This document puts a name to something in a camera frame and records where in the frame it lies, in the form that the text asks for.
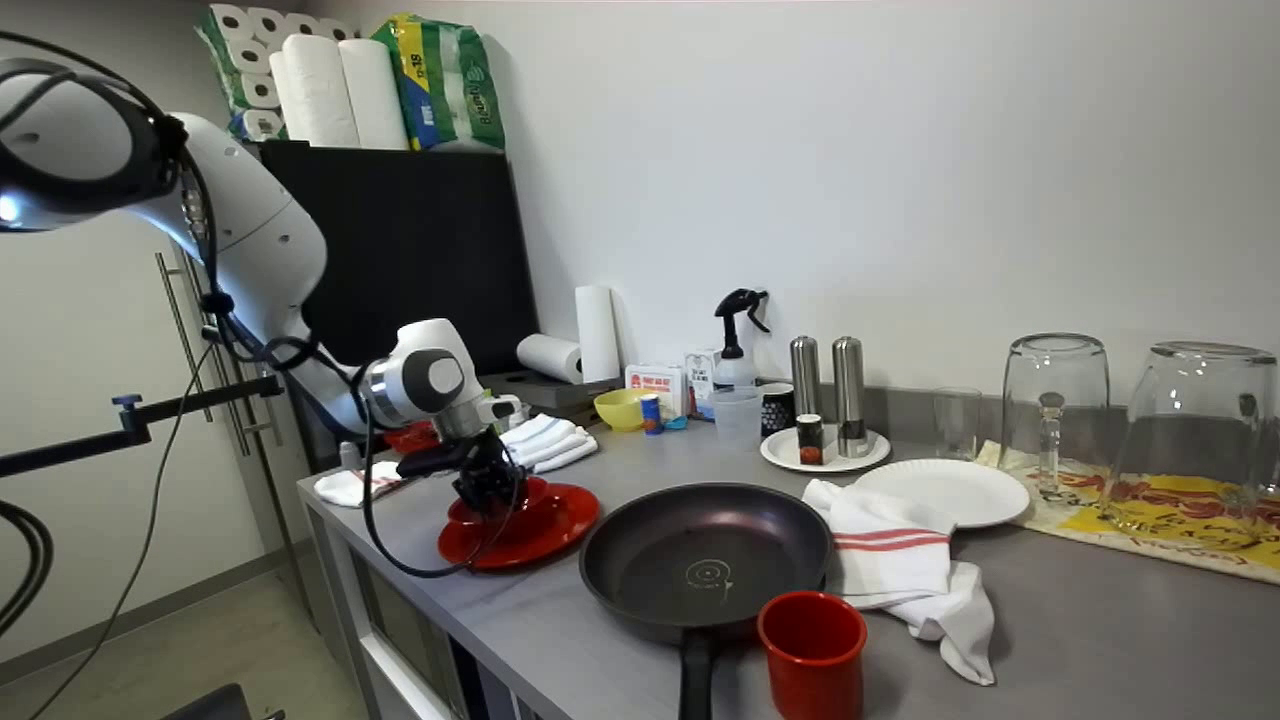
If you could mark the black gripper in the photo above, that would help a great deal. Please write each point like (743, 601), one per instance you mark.
(488, 456)

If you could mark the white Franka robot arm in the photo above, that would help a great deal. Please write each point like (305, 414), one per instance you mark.
(255, 242)

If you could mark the red bowl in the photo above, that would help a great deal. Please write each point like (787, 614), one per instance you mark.
(543, 506)

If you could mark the yellow bowl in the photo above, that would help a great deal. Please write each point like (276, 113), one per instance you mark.
(617, 411)

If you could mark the red plate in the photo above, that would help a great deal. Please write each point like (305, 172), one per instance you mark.
(532, 546)

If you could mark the folded white blue-striped towel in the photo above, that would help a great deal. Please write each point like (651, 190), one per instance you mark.
(553, 442)

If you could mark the small red plastic object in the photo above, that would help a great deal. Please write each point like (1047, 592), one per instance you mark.
(414, 442)

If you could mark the small white cloth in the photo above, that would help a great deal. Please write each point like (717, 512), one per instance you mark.
(351, 487)

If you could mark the white paper towel roll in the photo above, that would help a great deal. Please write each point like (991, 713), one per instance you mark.
(547, 358)
(598, 332)

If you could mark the small blue can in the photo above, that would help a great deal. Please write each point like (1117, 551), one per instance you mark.
(651, 414)

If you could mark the steel table base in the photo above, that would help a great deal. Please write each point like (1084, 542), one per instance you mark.
(403, 667)

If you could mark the black frying pan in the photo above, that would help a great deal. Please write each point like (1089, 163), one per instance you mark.
(705, 561)

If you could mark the small white box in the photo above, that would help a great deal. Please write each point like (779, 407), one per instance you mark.
(697, 384)

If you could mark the clear spray bottle black nozzle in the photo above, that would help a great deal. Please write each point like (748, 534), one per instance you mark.
(734, 382)

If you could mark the small white plate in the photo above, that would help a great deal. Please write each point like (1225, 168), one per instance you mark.
(775, 452)

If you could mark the small round container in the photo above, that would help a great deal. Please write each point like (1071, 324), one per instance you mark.
(779, 411)

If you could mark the small dark spice jar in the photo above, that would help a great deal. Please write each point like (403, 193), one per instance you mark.
(811, 442)

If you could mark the steel grinder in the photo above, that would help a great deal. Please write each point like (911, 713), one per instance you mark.
(804, 382)
(848, 384)

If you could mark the red cup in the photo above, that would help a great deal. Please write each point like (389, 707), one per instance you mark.
(811, 661)

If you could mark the metal rack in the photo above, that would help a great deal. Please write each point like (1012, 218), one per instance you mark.
(171, 286)

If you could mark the white red-striped towel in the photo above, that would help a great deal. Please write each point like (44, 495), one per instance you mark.
(894, 561)

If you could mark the green yellow package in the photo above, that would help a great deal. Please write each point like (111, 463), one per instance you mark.
(444, 86)

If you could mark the white paper towel pack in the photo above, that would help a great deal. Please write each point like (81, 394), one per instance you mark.
(345, 94)

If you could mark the large white plate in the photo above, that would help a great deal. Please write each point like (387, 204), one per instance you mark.
(953, 488)

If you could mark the toilet paper pack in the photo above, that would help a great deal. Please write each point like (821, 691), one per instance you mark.
(246, 54)

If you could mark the narrow upturned glass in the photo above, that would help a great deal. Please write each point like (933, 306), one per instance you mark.
(1052, 401)

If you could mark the yellow patterned mat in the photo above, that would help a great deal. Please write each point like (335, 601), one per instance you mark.
(1172, 526)

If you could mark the wide upturned glass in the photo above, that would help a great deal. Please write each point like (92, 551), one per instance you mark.
(1203, 414)

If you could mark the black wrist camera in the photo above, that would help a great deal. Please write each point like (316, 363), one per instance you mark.
(432, 463)

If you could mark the black camera boom pole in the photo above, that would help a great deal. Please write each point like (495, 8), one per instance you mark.
(64, 451)

